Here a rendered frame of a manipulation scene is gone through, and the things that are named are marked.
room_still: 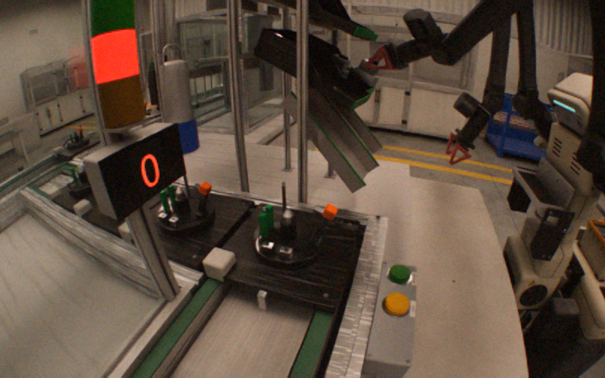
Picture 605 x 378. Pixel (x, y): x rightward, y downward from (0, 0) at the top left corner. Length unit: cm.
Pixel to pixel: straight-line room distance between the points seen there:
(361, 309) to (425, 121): 422
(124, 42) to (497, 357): 74
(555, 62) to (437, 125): 660
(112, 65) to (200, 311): 38
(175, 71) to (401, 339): 124
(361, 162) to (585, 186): 62
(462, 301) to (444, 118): 407
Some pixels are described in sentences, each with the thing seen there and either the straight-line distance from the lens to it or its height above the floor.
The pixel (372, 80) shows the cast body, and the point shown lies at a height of 124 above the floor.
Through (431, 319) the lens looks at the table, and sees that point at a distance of 60.
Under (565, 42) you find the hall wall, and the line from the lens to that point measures 1055.
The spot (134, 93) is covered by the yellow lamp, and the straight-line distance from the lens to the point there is 31.
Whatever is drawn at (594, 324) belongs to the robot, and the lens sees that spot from 106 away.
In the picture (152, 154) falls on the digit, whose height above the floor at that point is 122.
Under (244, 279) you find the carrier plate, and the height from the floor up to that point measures 97.
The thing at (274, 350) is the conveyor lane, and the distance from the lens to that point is 46.
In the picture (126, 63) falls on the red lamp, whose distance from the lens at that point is 31.
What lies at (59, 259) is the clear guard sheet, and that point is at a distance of 35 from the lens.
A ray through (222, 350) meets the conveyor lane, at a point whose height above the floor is 92.
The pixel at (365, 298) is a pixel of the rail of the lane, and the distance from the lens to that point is 47.
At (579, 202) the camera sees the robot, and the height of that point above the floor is 106.
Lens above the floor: 132
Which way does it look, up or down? 30 degrees down
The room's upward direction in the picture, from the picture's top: straight up
